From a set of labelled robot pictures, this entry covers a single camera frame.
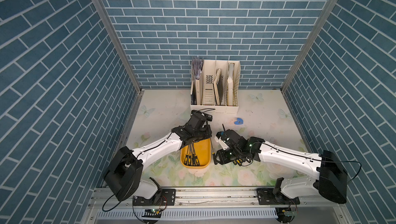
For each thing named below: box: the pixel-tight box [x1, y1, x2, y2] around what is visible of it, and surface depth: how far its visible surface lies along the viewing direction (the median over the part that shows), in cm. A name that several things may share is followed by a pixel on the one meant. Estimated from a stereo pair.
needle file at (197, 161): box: [193, 145, 201, 167], surface depth 86 cm
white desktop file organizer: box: [190, 59, 241, 115], surface depth 104 cm
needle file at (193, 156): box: [192, 143, 196, 167], surface depth 86 cm
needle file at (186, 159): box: [184, 145, 189, 166], surface depth 86 cm
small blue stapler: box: [234, 117, 244, 125], surface depth 103 cm
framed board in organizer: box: [212, 68, 224, 106], surface depth 104 cm
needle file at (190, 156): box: [188, 144, 192, 167], surface depth 87 cm
